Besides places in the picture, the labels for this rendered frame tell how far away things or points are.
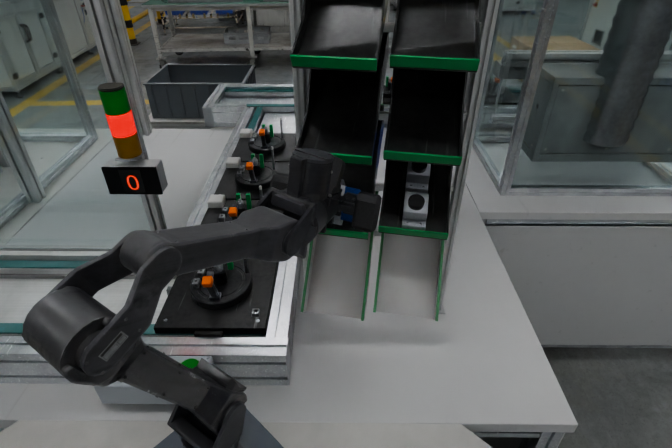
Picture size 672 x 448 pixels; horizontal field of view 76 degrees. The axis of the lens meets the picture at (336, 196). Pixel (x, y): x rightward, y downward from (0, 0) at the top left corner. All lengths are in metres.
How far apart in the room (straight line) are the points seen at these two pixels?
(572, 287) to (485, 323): 0.80
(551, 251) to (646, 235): 0.32
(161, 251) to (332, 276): 0.58
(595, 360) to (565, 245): 0.80
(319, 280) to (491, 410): 0.44
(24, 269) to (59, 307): 0.96
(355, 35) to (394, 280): 0.51
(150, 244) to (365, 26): 0.50
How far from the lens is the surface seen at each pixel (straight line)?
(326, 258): 0.96
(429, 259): 0.97
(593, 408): 2.25
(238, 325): 0.98
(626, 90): 1.63
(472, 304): 1.20
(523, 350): 1.15
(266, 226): 0.52
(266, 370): 0.98
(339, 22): 0.77
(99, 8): 0.99
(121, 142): 1.03
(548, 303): 1.95
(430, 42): 0.74
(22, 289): 1.36
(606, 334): 2.20
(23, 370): 1.17
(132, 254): 0.43
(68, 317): 0.42
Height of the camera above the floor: 1.70
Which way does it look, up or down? 33 degrees down
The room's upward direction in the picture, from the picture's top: straight up
